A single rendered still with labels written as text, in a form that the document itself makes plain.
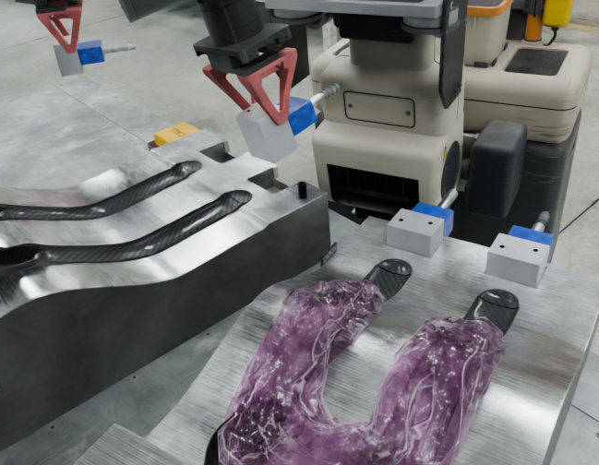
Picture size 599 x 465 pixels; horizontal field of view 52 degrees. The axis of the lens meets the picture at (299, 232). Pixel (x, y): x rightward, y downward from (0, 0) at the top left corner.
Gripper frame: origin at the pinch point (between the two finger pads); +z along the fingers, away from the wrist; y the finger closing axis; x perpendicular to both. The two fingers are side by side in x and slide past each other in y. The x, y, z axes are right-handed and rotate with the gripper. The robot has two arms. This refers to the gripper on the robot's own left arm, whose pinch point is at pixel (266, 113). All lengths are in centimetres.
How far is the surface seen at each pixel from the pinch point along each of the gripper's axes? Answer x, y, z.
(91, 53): 0, -50, -4
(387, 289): -4.2, 18.9, 14.5
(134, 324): -25.2, 6.6, 8.5
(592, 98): 221, -95, 124
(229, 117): 94, -210, 86
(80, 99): -1, -70, 8
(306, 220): -3.1, 6.1, 11.0
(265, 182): -1.7, -3.3, 9.3
